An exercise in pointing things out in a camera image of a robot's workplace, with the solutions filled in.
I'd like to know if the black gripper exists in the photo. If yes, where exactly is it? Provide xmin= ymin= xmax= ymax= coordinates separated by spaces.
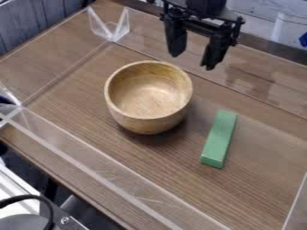
xmin=159 ymin=0 xmax=244 ymax=71

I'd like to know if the green rectangular block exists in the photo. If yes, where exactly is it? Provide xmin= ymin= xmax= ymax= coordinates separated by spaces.
xmin=200 ymin=110 xmax=237 ymax=169

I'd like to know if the brown wooden bowl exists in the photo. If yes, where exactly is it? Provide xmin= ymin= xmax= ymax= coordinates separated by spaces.
xmin=104 ymin=60 xmax=193 ymax=135

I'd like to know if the white bin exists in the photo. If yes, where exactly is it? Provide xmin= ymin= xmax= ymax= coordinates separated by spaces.
xmin=271 ymin=13 xmax=307 ymax=50

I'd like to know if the clear acrylic corner bracket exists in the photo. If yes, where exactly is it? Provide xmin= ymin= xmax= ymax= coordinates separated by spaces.
xmin=87 ymin=7 xmax=131 ymax=42

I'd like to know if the clear acrylic front wall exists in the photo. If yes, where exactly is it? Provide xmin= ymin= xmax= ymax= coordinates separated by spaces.
xmin=0 ymin=83 xmax=229 ymax=230

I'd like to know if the grey metal bracket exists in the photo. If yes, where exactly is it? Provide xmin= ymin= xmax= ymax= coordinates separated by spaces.
xmin=52 ymin=205 xmax=88 ymax=230

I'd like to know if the black cable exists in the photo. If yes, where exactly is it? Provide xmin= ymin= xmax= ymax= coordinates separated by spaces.
xmin=0 ymin=194 xmax=56 ymax=230

